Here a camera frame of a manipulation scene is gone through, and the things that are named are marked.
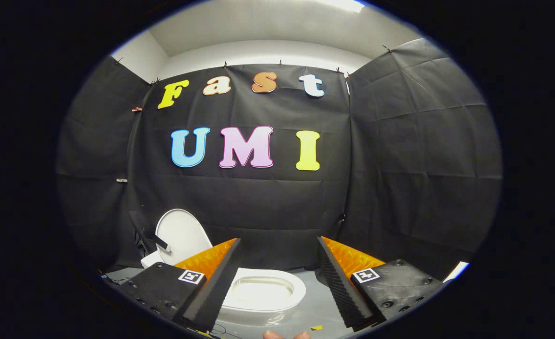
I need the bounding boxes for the white toilet bowl with seat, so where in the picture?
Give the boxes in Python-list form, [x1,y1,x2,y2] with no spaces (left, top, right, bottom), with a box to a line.
[217,268,307,326]

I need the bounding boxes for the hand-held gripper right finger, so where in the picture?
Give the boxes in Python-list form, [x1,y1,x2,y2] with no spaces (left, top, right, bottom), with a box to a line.
[317,236,446,330]

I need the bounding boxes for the white flat object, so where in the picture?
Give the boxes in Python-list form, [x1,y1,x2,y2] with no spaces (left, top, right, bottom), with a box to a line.
[442,261,470,283]

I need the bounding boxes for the black backdrop cloth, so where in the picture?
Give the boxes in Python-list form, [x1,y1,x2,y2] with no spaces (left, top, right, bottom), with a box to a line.
[55,38,503,283]

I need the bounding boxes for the white toilet lid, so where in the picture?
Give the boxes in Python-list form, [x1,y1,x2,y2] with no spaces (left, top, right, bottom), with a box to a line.
[153,208,213,265]

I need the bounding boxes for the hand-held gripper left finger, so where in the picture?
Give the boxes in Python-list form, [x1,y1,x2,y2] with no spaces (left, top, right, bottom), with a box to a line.
[116,238,242,333]

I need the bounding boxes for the white toilet tank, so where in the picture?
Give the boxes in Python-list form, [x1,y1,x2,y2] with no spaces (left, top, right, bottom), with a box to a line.
[140,250,171,269]

